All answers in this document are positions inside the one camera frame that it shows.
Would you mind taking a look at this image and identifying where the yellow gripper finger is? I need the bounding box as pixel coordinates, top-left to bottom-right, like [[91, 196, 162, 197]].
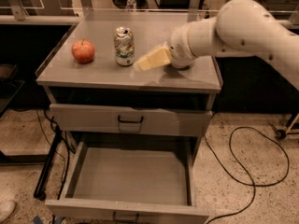
[[134, 46, 171, 71]]

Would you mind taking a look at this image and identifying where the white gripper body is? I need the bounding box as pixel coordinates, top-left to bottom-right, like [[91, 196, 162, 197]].
[[167, 23, 196, 62]]

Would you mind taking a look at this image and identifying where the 7up can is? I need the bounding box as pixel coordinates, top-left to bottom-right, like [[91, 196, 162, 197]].
[[114, 26, 135, 66]]

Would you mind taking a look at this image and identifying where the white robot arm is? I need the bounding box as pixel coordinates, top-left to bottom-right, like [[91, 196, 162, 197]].
[[134, 0, 299, 89]]

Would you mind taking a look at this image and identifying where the grey drawer cabinet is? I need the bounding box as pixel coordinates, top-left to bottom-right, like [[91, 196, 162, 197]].
[[35, 10, 223, 224]]

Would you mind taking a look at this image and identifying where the closed grey upper drawer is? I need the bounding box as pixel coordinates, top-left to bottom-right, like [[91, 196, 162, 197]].
[[50, 104, 212, 137]]

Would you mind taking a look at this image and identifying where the open grey lower drawer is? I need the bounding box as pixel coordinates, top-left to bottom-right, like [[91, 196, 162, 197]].
[[46, 142, 209, 224]]

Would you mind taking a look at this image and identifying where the white bowl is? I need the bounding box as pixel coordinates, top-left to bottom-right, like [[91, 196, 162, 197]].
[[171, 60, 194, 69]]

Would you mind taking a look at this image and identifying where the clear plastic water bottle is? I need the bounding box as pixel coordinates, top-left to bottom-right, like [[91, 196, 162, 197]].
[[126, 0, 136, 11]]

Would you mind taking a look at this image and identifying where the red apple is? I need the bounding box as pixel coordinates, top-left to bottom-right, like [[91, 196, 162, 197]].
[[71, 39, 95, 63]]

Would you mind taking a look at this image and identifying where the wheeled cart base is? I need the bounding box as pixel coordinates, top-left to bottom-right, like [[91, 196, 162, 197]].
[[274, 113, 299, 140]]

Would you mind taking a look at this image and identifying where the white shoe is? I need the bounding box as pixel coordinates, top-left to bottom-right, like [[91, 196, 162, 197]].
[[0, 200, 16, 223]]

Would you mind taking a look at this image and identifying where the black floor cable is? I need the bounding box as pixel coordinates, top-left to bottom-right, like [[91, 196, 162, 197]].
[[204, 126, 291, 224]]

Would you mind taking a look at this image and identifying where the white horizontal rail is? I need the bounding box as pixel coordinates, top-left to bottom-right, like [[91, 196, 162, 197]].
[[0, 15, 81, 25]]

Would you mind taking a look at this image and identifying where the black table leg frame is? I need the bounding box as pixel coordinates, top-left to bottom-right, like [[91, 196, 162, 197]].
[[34, 126, 62, 201]]

